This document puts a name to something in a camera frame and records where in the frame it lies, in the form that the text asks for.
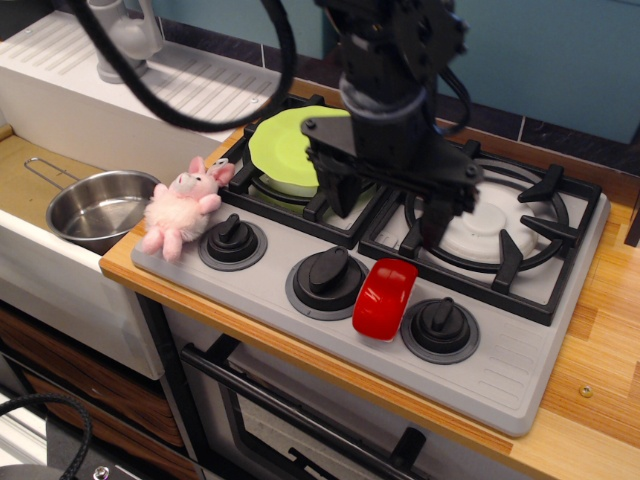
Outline black left burner grate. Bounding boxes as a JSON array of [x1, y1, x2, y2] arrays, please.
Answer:
[[222, 94, 405, 249]]

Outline black cable lower left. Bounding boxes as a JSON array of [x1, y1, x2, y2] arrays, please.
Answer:
[[0, 392, 94, 480]]

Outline grey toy faucet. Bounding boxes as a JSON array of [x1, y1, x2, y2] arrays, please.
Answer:
[[88, 0, 164, 78]]

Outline black stove knob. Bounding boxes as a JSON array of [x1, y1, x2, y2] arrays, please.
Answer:
[[198, 214, 268, 272], [400, 297, 480, 365], [285, 246, 369, 321]]

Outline green plastic plate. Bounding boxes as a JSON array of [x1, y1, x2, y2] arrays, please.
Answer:
[[248, 105, 350, 199]]

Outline pink plush pig toy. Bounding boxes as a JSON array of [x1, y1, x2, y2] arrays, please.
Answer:
[[141, 157, 235, 262]]

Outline black oven door handle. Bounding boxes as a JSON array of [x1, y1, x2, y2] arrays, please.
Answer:
[[180, 341, 426, 479]]

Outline black middle stove knob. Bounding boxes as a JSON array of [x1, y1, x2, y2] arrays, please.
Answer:
[[285, 246, 369, 321]]

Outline black burner grate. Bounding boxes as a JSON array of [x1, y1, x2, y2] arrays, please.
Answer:
[[358, 141, 604, 325], [222, 94, 405, 249]]

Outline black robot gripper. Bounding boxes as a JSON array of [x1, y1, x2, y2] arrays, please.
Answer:
[[301, 116, 482, 249]]

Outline black right stove knob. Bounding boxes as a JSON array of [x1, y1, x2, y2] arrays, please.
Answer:
[[400, 297, 480, 365]]

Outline red salmon sushi toy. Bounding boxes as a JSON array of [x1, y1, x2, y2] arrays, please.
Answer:
[[352, 258, 418, 342]]

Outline black braided cable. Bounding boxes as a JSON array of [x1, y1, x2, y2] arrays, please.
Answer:
[[67, 0, 298, 134]]

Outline black right burner grate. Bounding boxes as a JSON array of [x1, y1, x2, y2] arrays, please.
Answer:
[[358, 141, 604, 325]]

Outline white toy sink unit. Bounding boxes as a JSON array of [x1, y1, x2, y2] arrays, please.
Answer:
[[0, 9, 291, 380]]

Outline grey toy stove top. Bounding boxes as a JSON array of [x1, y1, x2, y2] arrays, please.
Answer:
[[130, 104, 612, 438]]

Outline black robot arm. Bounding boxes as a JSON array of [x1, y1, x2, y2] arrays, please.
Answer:
[[301, 1, 482, 249]]

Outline black left stove knob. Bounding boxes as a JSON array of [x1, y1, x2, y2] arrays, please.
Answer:
[[198, 214, 268, 272]]

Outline stainless steel pot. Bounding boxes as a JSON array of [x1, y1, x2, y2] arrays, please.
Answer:
[[24, 157, 159, 255]]

